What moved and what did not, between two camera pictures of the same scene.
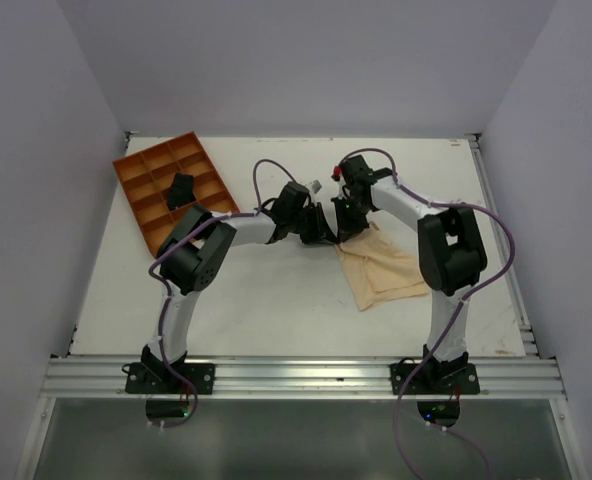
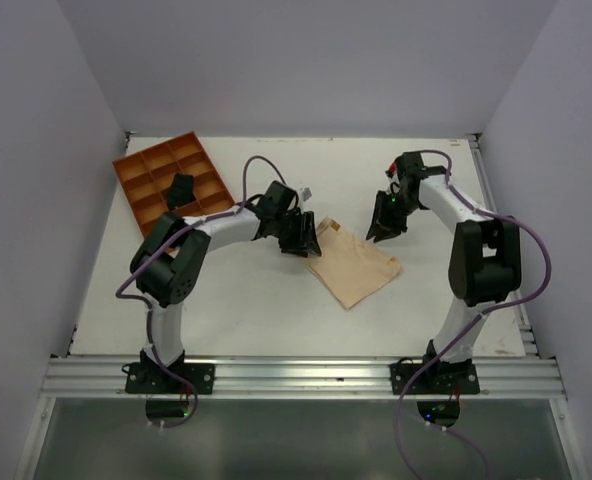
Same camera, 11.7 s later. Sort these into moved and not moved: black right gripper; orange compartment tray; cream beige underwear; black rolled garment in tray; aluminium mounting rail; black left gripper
Moved: black left gripper; black right gripper; cream beige underwear
Not moved: orange compartment tray; aluminium mounting rail; black rolled garment in tray
